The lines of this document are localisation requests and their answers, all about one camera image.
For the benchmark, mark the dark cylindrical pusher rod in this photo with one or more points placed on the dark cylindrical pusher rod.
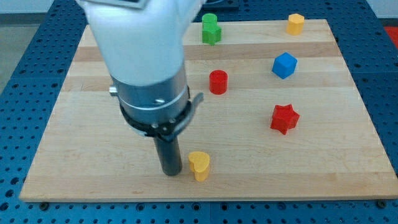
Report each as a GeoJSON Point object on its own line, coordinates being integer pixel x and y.
{"type": "Point", "coordinates": [169, 156]}

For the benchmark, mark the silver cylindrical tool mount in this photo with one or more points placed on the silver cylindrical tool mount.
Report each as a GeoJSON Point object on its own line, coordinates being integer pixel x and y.
{"type": "Point", "coordinates": [160, 110]}

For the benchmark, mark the yellow heart block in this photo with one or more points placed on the yellow heart block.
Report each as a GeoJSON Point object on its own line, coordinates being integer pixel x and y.
{"type": "Point", "coordinates": [199, 164]}

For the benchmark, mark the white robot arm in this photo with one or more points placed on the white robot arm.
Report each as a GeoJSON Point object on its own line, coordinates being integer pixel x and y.
{"type": "Point", "coordinates": [142, 46]}

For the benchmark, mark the green star block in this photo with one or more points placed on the green star block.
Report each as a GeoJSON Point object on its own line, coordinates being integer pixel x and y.
{"type": "Point", "coordinates": [211, 33]}

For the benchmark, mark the red star block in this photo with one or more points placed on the red star block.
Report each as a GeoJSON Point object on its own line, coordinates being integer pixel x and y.
{"type": "Point", "coordinates": [284, 118]}

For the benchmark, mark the red cylinder block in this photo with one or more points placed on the red cylinder block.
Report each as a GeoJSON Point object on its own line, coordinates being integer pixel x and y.
{"type": "Point", "coordinates": [218, 82]}

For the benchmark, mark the wooden board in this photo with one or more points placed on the wooden board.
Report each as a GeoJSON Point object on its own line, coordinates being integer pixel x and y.
{"type": "Point", "coordinates": [88, 153]}

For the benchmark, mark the green cylinder block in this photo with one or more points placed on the green cylinder block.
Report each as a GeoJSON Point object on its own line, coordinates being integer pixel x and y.
{"type": "Point", "coordinates": [209, 18]}

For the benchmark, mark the blue cube block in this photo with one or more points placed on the blue cube block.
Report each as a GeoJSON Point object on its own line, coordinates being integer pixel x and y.
{"type": "Point", "coordinates": [284, 65]}

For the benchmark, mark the yellow hexagon block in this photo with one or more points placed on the yellow hexagon block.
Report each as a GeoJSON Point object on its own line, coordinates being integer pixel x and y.
{"type": "Point", "coordinates": [295, 24]}

